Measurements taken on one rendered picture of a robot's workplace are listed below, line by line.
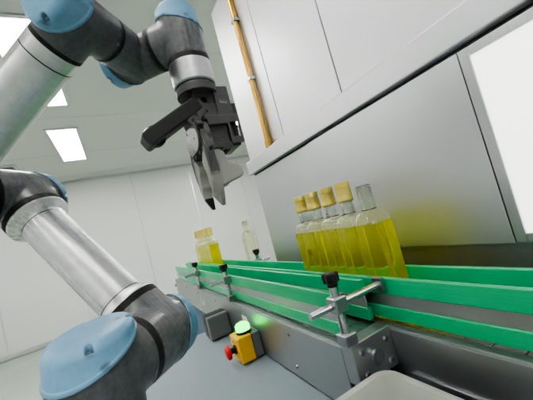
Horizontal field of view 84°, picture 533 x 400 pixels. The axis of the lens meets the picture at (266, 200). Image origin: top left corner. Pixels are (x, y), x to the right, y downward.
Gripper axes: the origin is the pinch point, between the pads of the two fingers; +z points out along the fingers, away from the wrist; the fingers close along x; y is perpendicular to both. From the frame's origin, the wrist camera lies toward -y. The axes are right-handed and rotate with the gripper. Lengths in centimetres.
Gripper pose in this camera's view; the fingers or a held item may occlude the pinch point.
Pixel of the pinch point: (212, 201)
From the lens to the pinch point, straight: 50.9
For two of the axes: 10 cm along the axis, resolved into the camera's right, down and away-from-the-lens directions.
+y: 8.6, -2.0, 4.7
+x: -4.4, 1.7, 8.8
